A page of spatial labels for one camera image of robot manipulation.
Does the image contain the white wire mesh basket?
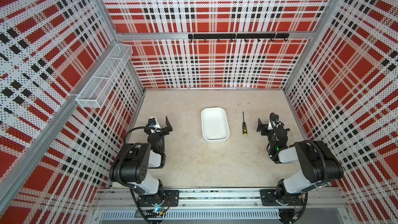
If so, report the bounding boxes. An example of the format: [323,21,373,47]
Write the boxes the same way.
[76,44,132,108]

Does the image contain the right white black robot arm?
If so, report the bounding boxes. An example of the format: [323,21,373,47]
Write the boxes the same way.
[257,113,344,206]

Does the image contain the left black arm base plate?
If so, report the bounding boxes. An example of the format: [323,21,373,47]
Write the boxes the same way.
[137,190,180,207]

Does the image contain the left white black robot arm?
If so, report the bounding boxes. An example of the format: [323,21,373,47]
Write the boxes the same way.
[109,117,173,206]

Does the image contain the black yellow screwdriver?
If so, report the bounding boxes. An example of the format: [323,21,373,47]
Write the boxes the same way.
[242,112,248,135]

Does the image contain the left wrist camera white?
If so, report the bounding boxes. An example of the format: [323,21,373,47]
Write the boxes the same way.
[148,116,161,129]

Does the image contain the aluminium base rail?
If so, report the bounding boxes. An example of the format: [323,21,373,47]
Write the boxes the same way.
[88,187,355,224]

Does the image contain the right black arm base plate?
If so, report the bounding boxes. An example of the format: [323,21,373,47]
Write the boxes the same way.
[260,189,304,207]

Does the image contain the black wall hook rail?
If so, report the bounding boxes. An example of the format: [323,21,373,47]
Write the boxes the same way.
[188,33,290,40]

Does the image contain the white rectangular plastic bin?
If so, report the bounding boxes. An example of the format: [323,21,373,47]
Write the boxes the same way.
[201,107,230,143]

